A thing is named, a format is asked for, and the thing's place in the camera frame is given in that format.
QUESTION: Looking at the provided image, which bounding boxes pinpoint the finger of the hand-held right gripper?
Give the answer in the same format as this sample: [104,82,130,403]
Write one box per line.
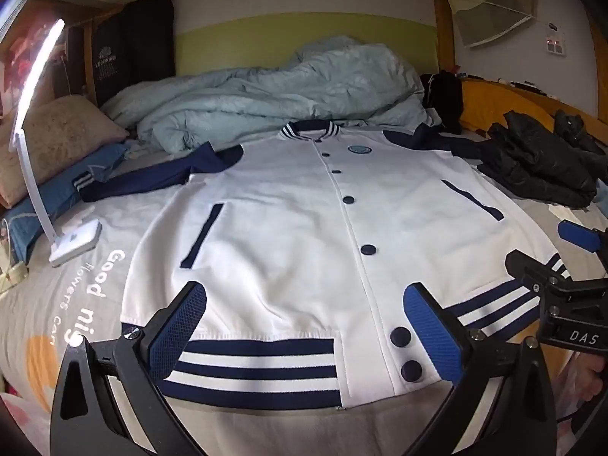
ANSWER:
[505,248,572,296]
[557,220,608,267]

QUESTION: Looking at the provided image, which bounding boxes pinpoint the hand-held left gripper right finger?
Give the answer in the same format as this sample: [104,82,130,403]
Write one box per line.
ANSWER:
[403,282,559,456]

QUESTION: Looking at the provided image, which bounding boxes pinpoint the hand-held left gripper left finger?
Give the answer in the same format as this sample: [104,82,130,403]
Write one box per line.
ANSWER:
[49,281,214,456]

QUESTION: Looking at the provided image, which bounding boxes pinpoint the white and navy varsity jacket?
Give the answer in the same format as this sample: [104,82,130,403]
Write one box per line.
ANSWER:
[73,121,571,412]

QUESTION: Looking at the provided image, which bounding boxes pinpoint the person's right hand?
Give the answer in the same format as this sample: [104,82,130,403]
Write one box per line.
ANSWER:
[572,355,608,405]

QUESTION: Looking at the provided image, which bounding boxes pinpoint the black padded jacket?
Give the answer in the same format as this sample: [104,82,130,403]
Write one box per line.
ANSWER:
[477,110,598,209]

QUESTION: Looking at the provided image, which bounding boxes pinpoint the dark crumpled cloth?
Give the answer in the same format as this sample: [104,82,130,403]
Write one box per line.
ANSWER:
[553,109,608,169]

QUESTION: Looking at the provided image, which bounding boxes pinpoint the grey printed bed sheet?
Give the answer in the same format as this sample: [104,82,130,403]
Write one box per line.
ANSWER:
[0,104,608,456]

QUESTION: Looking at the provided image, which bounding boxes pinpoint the white desk lamp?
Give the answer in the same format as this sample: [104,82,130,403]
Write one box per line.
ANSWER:
[8,19,103,268]

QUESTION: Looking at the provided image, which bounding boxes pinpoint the orange bed board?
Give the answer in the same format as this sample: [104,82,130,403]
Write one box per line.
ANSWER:
[460,76,578,135]

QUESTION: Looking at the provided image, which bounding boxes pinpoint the blue pillow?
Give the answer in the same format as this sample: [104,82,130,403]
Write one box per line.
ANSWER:
[2,141,131,267]

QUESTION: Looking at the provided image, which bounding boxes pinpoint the black backpack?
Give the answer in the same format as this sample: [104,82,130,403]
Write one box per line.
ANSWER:
[420,70,464,135]

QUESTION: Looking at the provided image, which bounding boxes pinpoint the beige pillow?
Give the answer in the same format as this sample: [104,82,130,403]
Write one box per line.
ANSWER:
[0,95,130,209]

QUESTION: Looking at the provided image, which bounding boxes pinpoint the hanging mosquito net cloth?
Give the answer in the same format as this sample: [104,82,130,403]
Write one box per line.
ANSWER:
[437,0,540,49]

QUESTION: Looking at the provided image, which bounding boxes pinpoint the light blue quilt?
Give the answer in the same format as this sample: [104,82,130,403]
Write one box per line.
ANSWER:
[100,35,440,153]

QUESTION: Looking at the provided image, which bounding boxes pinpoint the black printed bag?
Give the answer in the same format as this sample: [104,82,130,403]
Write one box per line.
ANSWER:
[92,0,176,105]

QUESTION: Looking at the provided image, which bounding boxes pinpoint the cluttered wooden shelf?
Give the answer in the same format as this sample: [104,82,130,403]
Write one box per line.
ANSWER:
[0,2,86,119]

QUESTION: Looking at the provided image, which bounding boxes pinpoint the white charging cable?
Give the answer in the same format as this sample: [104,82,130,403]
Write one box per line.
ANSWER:
[0,217,22,290]

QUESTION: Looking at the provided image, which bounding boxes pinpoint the white wall socket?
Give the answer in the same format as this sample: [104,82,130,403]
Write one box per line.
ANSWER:
[543,27,569,57]

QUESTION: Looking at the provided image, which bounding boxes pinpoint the wooden bed frame post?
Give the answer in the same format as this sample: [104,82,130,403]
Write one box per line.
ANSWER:
[430,0,458,74]

